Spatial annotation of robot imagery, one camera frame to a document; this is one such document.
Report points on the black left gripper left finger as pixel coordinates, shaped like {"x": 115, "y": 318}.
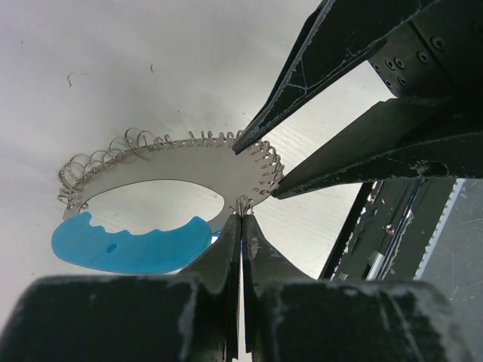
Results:
{"x": 189, "y": 316}

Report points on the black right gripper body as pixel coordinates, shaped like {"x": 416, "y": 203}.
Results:
{"x": 436, "y": 56}

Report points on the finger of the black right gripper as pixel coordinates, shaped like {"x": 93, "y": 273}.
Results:
{"x": 336, "y": 37}
{"x": 396, "y": 139}

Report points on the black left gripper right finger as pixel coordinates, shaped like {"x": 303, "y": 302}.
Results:
{"x": 291, "y": 317}

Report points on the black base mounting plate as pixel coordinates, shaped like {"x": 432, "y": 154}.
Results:
{"x": 391, "y": 230}

